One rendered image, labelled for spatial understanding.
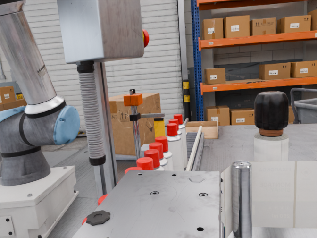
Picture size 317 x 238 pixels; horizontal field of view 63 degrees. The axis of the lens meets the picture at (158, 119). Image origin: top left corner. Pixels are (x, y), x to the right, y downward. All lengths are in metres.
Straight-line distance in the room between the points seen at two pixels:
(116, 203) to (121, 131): 1.03
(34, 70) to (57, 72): 4.63
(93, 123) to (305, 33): 4.38
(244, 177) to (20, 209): 0.56
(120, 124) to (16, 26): 0.68
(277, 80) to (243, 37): 0.86
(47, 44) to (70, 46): 4.89
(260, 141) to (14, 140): 0.71
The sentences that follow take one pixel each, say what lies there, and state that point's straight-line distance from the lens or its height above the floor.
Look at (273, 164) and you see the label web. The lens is 0.57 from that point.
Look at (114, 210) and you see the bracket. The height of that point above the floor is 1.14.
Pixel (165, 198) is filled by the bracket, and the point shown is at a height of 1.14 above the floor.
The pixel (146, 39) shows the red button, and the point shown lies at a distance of 0.57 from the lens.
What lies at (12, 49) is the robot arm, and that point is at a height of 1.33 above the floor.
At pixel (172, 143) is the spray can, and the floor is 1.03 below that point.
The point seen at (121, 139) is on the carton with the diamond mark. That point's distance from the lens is 1.29.
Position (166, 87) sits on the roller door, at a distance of 4.98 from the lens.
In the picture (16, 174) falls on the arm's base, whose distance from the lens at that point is 0.92.
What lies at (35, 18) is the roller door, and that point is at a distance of 5.62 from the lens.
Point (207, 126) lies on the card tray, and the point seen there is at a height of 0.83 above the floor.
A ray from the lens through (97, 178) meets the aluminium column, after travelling 0.71.
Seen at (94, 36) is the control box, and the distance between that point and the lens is 0.51.
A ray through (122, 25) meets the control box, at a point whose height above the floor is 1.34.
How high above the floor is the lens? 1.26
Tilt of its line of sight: 11 degrees down
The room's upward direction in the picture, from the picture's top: 5 degrees counter-clockwise
